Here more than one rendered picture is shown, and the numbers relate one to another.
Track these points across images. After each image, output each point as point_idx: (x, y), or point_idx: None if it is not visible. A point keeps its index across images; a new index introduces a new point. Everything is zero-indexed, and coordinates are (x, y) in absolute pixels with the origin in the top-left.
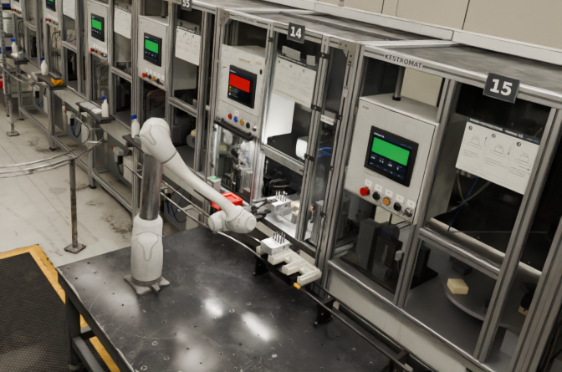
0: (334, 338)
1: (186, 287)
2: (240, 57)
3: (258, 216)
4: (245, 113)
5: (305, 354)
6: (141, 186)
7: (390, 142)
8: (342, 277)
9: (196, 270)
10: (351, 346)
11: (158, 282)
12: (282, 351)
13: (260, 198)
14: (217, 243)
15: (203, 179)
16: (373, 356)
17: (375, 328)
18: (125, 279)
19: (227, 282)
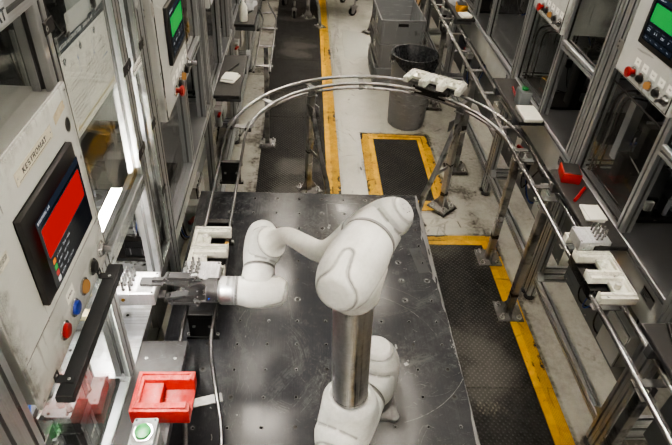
0: (233, 225)
1: (322, 360)
2: (23, 161)
3: (184, 299)
4: (80, 258)
5: (276, 226)
6: (370, 352)
7: (175, 7)
8: (181, 214)
9: (285, 386)
10: (228, 214)
11: None
12: None
13: (177, 276)
14: (197, 436)
15: None
16: (223, 200)
17: (216, 180)
18: (397, 412)
19: (262, 342)
